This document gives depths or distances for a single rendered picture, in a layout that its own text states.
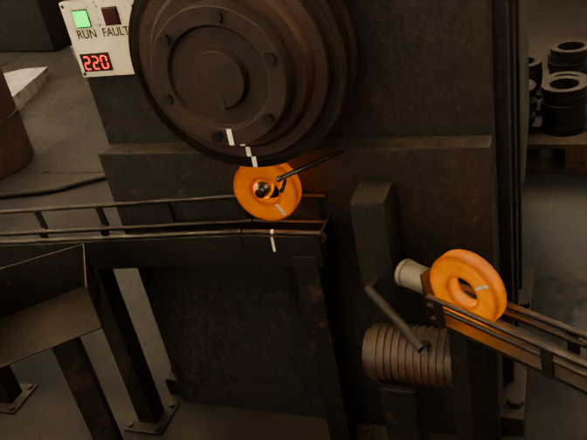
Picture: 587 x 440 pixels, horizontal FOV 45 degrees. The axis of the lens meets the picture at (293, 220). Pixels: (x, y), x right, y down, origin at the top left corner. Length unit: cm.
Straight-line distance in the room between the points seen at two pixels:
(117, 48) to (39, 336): 69
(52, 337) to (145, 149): 50
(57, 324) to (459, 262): 94
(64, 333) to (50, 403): 84
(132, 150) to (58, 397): 103
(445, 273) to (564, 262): 134
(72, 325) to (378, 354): 70
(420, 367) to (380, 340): 10
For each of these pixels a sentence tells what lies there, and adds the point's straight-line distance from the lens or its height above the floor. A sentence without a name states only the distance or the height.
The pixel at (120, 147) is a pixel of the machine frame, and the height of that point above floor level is 87.
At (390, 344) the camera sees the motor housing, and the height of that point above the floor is 53.
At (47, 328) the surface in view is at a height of 60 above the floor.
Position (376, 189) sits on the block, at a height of 80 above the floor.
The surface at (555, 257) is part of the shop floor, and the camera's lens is 269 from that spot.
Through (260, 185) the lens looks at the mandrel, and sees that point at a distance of 155.
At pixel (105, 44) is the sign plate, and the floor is 114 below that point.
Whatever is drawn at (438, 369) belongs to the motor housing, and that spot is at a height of 49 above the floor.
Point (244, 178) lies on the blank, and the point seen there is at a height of 85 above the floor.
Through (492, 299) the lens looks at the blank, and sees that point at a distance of 132.
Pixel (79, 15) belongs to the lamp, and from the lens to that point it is 175.
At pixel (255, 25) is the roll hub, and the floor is 121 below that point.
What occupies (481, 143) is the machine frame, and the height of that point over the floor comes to 87.
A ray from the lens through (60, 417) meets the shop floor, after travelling 246.
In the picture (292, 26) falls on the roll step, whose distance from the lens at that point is 134.
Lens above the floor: 154
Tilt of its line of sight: 30 degrees down
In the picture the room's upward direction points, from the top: 11 degrees counter-clockwise
